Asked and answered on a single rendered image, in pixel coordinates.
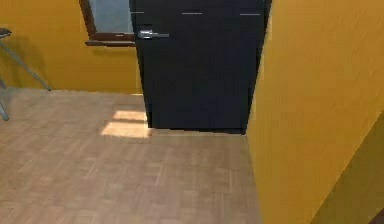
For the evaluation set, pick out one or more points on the black room door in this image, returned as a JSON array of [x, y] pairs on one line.
[[200, 73]]

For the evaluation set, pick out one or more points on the brown framed window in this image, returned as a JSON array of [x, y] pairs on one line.
[[108, 20]]

